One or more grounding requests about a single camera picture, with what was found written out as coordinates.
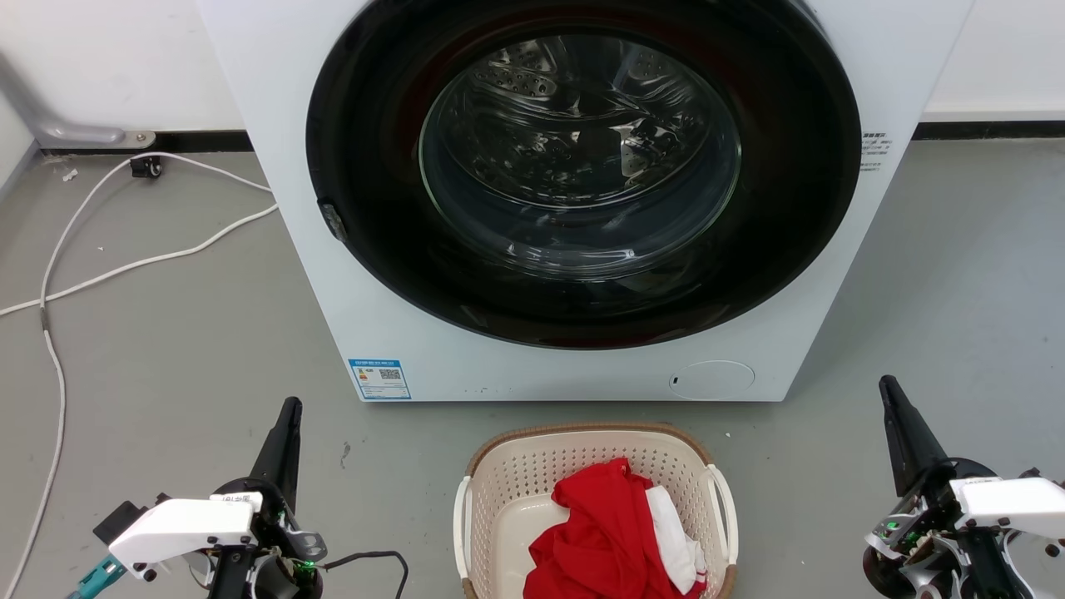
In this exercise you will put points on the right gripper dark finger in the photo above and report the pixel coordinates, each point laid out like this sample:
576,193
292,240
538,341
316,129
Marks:
908,441

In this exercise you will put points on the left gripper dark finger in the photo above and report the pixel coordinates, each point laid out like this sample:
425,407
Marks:
279,457

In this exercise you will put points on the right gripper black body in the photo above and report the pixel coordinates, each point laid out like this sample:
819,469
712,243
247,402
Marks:
932,541

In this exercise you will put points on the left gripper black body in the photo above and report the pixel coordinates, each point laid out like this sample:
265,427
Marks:
279,549

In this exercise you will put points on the beige plastic laundry basket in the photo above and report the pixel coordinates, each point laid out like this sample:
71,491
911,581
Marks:
507,482

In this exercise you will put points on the blue energy label sticker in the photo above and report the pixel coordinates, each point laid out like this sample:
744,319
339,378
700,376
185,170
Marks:
379,378

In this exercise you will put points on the round white filter cover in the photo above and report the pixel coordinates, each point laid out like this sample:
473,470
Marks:
712,379

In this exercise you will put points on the black round washer door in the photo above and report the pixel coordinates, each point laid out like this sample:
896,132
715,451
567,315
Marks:
383,233

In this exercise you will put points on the white garment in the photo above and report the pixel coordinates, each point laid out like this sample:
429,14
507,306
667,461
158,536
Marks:
672,532

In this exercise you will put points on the white front-load washing machine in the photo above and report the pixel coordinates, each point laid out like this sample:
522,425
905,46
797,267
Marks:
532,366

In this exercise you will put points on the red garment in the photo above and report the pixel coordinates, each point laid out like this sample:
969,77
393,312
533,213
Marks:
603,541

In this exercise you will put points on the right white wrist camera housing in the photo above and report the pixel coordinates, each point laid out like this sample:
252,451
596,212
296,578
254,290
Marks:
1015,499

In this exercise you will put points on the grey wall pipe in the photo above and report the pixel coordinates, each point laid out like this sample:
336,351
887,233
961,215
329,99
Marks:
50,125

